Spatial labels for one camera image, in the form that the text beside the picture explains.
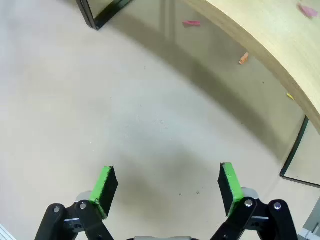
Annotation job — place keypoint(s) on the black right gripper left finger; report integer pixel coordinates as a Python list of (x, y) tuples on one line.
[(103, 190)]

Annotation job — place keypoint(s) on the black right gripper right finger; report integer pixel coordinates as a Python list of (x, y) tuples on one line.
[(231, 190)]

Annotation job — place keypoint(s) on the grey metal profile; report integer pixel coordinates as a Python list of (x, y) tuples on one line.
[(5, 232)]

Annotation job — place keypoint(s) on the yellow paper scrap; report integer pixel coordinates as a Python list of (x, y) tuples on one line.
[(290, 96)]

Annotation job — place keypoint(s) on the orange paper scrap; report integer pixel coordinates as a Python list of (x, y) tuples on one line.
[(244, 58)]

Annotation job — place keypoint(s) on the red paper scrap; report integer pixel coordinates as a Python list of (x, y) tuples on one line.
[(191, 23)]

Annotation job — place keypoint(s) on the pink paper scrap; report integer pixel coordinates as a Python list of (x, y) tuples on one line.
[(307, 10)]

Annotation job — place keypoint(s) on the grey metal bracket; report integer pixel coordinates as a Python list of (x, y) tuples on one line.
[(310, 232)]

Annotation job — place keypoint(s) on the wooden shelf unit black frame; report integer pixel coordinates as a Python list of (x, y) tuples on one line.
[(80, 6), (275, 37)]

